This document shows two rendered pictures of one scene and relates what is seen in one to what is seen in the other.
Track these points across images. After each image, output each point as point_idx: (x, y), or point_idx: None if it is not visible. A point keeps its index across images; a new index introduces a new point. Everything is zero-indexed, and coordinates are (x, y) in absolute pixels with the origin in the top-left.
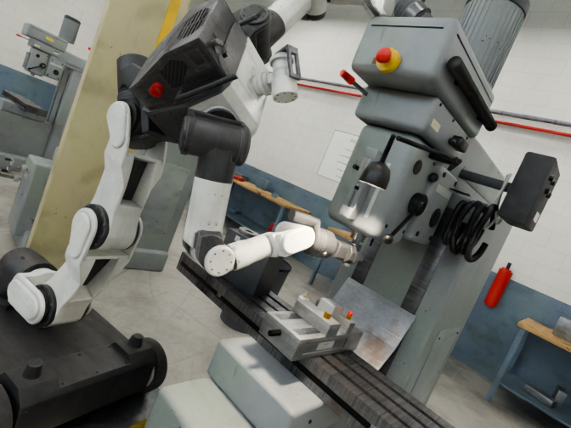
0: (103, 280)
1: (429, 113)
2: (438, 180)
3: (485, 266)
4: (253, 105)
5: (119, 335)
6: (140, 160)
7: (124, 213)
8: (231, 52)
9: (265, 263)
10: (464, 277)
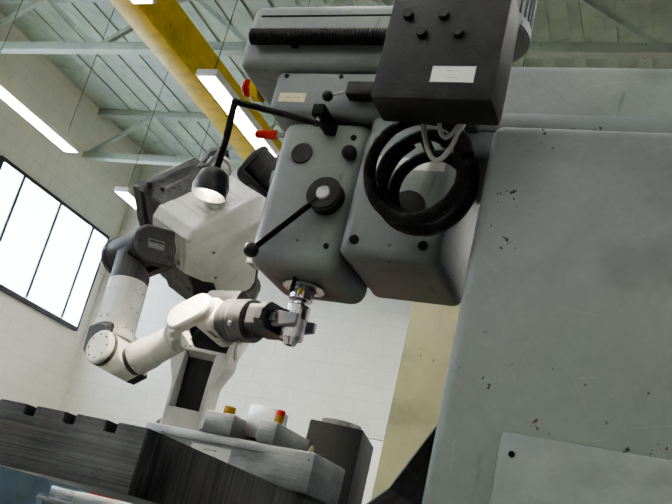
0: None
1: (274, 92)
2: (366, 152)
3: None
4: (194, 216)
5: None
6: (207, 360)
7: (176, 416)
8: (180, 186)
9: None
10: (515, 281)
